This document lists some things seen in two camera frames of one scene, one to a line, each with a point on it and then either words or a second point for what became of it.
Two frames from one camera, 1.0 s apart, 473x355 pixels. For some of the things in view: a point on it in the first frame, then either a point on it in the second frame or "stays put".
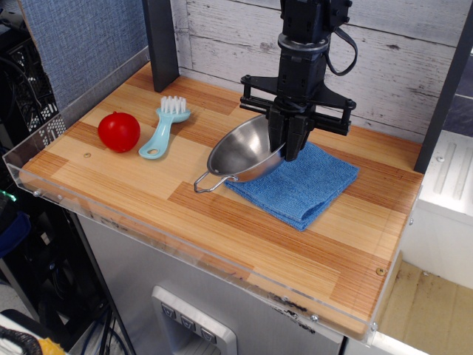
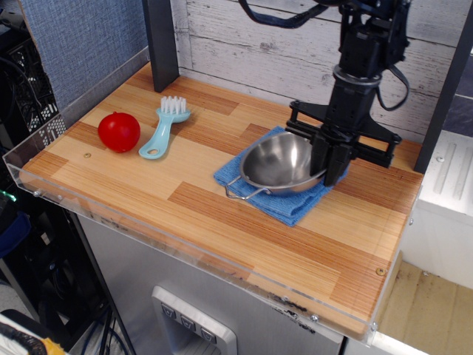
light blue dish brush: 173,109 stays put
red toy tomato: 119,132 stays put
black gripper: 299,87 to 348,116
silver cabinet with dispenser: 171,303 stays put
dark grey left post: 162,41 stays put
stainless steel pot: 243,153 to 278,164
